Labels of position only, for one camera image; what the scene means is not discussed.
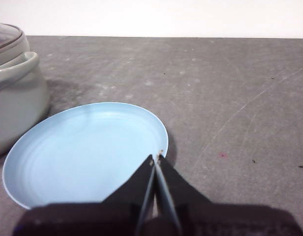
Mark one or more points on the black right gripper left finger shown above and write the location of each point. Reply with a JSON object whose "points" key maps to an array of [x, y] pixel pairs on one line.
{"points": [[97, 218]]}

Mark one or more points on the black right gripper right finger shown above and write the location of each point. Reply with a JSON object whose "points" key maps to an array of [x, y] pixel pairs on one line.
{"points": [[215, 218]]}

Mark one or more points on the glass lid with green knob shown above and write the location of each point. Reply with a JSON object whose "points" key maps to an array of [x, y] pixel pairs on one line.
{"points": [[4, 37]]}

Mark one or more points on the blue plate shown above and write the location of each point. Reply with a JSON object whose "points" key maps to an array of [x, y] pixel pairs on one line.
{"points": [[75, 152]]}

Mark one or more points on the pale green electric steamer pot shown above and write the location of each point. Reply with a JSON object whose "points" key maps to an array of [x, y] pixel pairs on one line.
{"points": [[16, 103]]}

